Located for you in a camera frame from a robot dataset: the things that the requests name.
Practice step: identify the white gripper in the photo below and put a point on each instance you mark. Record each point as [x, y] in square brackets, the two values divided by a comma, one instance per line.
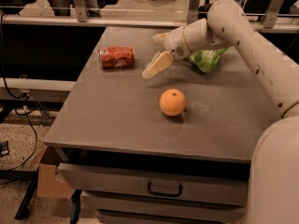
[175, 45]

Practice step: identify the red coke can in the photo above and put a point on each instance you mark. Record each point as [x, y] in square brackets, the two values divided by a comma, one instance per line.
[117, 56]

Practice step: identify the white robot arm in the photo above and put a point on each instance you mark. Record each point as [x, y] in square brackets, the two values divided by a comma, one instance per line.
[273, 194]

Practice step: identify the green chip bag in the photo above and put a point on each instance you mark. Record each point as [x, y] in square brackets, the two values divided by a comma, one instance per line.
[206, 60]

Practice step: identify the orange fruit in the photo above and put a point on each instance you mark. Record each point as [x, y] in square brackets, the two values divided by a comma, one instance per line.
[172, 102]

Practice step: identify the black bag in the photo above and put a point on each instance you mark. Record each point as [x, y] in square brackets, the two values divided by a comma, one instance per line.
[203, 10]

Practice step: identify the middle grey drawer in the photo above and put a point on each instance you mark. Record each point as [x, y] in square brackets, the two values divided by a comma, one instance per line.
[164, 208]

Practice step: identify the cardboard box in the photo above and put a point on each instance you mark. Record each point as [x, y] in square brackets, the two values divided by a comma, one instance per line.
[50, 183]

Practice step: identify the bottom grey drawer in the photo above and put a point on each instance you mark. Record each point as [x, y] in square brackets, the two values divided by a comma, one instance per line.
[113, 217]

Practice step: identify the top grey drawer with handle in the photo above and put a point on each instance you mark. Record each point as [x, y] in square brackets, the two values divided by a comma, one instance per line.
[156, 185]

